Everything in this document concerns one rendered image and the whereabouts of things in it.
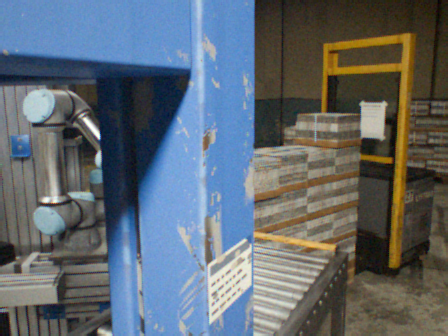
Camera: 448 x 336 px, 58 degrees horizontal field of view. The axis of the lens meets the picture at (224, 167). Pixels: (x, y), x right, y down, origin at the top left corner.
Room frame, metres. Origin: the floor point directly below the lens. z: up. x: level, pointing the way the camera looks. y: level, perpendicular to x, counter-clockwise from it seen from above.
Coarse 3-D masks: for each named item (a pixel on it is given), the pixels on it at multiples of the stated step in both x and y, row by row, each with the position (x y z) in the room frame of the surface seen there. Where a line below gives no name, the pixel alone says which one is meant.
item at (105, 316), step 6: (102, 312) 1.12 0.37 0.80; (108, 312) 1.12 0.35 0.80; (96, 318) 1.09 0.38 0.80; (102, 318) 1.09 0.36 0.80; (108, 318) 1.09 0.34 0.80; (84, 324) 1.06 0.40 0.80; (90, 324) 1.06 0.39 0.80; (96, 324) 1.06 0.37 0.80; (102, 324) 1.06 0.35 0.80; (108, 324) 1.08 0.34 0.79; (78, 330) 1.03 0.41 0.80; (84, 330) 1.03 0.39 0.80; (90, 330) 1.03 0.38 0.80; (96, 330) 1.04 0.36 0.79
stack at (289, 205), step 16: (288, 192) 2.49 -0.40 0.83; (304, 192) 2.58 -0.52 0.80; (320, 192) 2.69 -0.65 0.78; (256, 208) 2.32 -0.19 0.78; (272, 208) 2.40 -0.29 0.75; (288, 208) 2.49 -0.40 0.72; (304, 208) 2.58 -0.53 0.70; (320, 208) 2.69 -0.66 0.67; (256, 224) 2.31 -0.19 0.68; (272, 224) 2.40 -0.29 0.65; (304, 224) 2.57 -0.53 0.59; (320, 224) 2.69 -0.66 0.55; (256, 240) 2.31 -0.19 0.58; (320, 240) 2.69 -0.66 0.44
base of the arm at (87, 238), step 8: (72, 232) 1.58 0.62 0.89; (80, 232) 1.58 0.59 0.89; (88, 232) 1.59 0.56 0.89; (96, 232) 1.63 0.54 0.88; (72, 240) 1.57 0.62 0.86; (80, 240) 1.57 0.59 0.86; (88, 240) 1.58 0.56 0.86; (96, 240) 1.61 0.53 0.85; (64, 248) 1.60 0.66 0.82; (72, 248) 1.56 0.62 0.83; (80, 248) 1.56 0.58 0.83; (88, 248) 1.57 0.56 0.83
